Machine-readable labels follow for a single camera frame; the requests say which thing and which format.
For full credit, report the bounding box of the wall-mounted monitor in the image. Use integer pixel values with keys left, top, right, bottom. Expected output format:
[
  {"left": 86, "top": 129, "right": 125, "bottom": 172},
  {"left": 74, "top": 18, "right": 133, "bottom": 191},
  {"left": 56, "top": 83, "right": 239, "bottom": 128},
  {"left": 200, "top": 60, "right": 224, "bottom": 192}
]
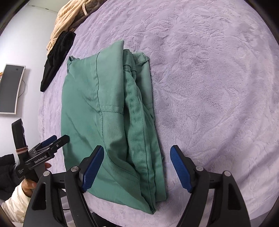
[{"left": 0, "top": 64, "right": 25, "bottom": 114}]

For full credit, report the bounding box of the black folded garment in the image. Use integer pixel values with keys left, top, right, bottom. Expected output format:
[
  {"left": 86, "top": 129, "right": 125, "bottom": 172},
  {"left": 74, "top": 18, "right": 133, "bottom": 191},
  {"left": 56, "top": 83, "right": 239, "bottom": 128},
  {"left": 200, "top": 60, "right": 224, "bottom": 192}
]
[{"left": 40, "top": 31, "right": 76, "bottom": 92}]

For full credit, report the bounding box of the person's left hand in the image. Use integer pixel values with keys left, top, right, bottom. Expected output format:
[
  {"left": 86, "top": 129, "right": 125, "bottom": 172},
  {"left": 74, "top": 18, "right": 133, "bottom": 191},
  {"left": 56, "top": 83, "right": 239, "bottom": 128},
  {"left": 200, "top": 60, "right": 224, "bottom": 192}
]
[{"left": 21, "top": 162, "right": 52, "bottom": 198}]

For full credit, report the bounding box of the beige striped garment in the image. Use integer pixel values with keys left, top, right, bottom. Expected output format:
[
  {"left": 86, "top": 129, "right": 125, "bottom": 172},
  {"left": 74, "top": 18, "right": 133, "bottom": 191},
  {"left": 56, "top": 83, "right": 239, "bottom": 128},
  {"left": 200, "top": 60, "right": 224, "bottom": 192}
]
[{"left": 46, "top": 0, "right": 86, "bottom": 54}]

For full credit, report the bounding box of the brown fuzzy garment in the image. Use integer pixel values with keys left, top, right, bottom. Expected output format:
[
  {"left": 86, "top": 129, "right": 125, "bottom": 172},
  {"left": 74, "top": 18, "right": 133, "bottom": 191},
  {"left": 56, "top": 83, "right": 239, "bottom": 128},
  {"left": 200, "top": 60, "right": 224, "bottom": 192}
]
[{"left": 68, "top": 0, "right": 106, "bottom": 32}]

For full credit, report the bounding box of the green button-up shirt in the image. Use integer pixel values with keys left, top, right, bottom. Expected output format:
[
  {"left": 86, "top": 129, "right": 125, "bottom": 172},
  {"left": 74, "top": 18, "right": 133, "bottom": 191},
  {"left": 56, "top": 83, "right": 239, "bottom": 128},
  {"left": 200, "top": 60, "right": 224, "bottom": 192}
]
[{"left": 61, "top": 41, "right": 167, "bottom": 214}]

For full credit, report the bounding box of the white sleeve left forearm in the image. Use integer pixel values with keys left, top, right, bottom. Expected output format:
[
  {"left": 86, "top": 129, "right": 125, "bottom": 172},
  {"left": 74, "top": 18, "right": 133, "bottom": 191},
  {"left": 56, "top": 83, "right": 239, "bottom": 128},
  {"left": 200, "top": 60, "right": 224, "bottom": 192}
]
[{"left": 1, "top": 183, "right": 31, "bottom": 226}]

